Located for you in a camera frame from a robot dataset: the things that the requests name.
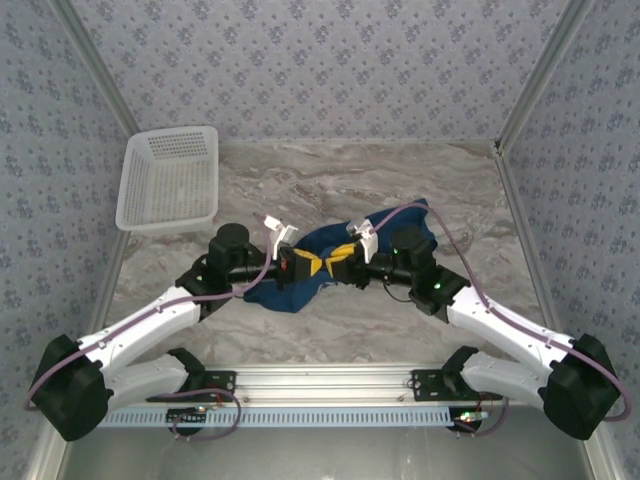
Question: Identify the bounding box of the blue t-shirt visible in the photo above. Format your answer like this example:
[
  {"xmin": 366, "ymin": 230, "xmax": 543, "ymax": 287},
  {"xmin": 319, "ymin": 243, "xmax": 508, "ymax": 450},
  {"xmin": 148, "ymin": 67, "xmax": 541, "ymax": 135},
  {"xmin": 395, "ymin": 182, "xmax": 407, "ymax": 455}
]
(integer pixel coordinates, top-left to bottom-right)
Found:
[{"xmin": 243, "ymin": 198, "xmax": 439, "ymax": 315}]

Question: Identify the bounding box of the white perforated plastic basket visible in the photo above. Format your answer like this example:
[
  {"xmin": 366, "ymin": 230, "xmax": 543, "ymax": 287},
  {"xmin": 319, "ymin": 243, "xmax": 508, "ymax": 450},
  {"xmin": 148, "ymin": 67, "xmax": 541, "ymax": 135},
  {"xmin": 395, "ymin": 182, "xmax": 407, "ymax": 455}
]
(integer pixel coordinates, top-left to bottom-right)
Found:
[{"xmin": 114, "ymin": 124, "xmax": 220, "ymax": 234}]

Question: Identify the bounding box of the small black controller board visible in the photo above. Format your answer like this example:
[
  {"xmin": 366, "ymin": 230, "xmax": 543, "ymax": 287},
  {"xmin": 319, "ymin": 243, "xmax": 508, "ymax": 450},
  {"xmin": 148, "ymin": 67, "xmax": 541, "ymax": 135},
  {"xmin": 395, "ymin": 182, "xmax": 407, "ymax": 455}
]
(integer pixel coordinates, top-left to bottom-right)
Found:
[
  {"xmin": 451, "ymin": 407, "xmax": 490, "ymax": 434},
  {"xmin": 166, "ymin": 407, "xmax": 209, "ymax": 435}
]

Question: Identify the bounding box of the grey metal panel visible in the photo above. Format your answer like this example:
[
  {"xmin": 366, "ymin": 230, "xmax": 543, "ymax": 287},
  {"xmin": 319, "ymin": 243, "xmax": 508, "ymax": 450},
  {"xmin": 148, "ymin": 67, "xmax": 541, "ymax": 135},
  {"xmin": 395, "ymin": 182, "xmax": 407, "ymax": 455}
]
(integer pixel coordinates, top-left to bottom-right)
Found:
[{"xmin": 64, "ymin": 405, "xmax": 596, "ymax": 480}]

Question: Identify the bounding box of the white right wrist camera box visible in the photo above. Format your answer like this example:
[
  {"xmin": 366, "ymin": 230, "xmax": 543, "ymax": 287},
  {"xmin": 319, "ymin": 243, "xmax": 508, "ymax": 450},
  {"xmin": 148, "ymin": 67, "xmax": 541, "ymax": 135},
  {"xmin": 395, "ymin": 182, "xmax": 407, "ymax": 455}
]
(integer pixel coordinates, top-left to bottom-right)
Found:
[{"xmin": 346, "ymin": 219, "xmax": 380, "ymax": 265}]

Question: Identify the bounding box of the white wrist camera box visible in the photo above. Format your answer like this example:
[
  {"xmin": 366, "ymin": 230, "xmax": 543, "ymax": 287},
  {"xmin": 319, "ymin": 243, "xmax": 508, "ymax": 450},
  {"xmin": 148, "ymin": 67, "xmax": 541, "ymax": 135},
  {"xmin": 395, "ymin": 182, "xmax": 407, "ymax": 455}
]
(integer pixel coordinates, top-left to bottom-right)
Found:
[
  {"xmin": 263, "ymin": 214, "xmax": 299, "ymax": 251},
  {"xmin": 346, "ymin": 219, "xmax": 380, "ymax": 265}
]

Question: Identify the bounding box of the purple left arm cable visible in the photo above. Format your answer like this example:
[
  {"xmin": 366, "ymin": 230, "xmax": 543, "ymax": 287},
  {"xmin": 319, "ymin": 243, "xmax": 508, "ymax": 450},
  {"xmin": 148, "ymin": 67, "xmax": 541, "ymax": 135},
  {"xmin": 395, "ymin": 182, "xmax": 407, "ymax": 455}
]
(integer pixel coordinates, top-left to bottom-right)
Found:
[{"xmin": 24, "ymin": 232, "xmax": 277, "ymax": 442}]

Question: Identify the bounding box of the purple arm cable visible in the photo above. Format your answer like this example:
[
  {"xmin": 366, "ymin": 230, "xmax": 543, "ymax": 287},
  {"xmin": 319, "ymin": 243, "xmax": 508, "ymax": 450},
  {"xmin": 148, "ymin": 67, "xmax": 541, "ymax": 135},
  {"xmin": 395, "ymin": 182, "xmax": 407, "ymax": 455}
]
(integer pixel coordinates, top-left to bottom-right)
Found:
[
  {"xmin": 372, "ymin": 202, "xmax": 631, "ymax": 440},
  {"xmin": 24, "ymin": 232, "xmax": 277, "ymax": 442}
]

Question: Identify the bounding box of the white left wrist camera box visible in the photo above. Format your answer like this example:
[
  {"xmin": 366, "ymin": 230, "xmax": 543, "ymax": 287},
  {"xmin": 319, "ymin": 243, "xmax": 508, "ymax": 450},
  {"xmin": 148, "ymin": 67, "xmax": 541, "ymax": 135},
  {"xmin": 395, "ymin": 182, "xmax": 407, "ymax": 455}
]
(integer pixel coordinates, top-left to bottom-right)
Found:
[{"xmin": 263, "ymin": 214, "xmax": 299, "ymax": 251}]

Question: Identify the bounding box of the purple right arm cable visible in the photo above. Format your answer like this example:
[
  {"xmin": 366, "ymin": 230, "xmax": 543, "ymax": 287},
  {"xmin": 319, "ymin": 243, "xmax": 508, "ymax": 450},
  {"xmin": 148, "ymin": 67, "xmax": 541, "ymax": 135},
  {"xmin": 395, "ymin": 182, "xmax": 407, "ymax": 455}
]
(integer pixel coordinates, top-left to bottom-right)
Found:
[{"xmin": 372, "ymin": 202, "xmax": 631, "ymax": 440}]

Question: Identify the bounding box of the aluminium mounting rail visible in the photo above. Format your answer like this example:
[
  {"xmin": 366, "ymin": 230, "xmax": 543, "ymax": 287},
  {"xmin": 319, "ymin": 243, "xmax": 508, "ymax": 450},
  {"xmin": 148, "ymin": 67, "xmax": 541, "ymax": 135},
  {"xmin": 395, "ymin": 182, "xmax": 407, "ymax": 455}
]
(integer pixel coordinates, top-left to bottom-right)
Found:
[{"xmin": 107, "ymin": 364, "xmax": 547, "ymax": 406}]

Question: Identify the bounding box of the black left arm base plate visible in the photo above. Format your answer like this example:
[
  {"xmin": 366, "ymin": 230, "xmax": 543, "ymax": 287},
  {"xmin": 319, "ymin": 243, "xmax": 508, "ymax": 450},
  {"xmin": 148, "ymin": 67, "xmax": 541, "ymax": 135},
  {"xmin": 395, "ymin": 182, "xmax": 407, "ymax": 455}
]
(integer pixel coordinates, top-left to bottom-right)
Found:
[{"xmin": 145, "ymin": 370, "xmax": 237, "ymax": 403}]

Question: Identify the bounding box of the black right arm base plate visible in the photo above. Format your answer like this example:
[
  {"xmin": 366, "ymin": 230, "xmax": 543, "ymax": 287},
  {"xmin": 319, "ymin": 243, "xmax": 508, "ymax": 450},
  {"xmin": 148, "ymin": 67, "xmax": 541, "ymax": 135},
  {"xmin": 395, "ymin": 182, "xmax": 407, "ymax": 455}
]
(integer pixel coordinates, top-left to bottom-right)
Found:
[{"xmin": 410, "ymin": 369, "xmax": 504, "ymax": 403}]

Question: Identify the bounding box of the white slotted cable duct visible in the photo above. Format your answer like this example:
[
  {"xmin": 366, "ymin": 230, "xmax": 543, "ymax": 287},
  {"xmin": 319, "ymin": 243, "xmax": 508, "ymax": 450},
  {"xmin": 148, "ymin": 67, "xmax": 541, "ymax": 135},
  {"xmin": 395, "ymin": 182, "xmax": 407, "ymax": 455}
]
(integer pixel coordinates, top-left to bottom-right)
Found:
[{"xmin": 99, "ymin": 409, "xmax": 459, "ymax": 429}]

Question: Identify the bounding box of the aluminium frame post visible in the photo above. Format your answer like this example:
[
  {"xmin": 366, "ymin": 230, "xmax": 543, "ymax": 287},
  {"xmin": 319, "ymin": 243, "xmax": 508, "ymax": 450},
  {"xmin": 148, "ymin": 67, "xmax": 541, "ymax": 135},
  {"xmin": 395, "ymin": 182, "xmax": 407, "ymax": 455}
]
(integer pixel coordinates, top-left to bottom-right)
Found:
[
  {"xmin": 48, "ymin": 0, "xmax": 140, "ymax": 135},
  {"xmin": 493, "ymin": 0, "xmax": 597, "ymax": 151}
]

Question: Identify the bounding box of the aluminium frame leg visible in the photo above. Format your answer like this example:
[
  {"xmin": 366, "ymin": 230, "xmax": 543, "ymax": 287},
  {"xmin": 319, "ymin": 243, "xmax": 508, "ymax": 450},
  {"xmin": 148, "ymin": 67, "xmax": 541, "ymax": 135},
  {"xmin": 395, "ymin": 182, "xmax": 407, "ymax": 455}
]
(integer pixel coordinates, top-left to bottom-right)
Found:
[
  {"xmin": 27, "ymin": 434, "xmax": 71, "ymax": 480},
  {"xmin": 582, "ymin": 434, "xmax": 629, "ymax": 480}
]

